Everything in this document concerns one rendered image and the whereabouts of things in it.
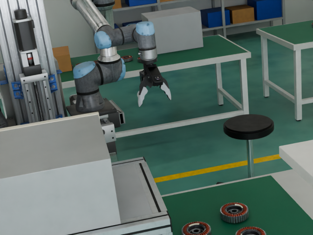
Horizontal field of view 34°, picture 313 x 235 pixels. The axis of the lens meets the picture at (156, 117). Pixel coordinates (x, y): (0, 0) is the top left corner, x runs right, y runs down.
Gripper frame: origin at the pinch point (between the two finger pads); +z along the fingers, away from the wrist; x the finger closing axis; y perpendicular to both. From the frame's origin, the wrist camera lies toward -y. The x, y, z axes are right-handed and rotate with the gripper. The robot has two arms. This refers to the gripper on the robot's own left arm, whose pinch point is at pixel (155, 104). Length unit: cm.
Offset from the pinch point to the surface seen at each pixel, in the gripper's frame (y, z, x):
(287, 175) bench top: -20, 40, -52
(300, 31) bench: 228, 41, -227
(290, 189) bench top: -32, 40, -46
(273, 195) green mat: -33, 40, -37
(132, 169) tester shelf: -49, 4, 26
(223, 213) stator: -40, 37, -10
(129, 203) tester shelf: -71, 4, 34
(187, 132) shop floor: 225, 116, -98
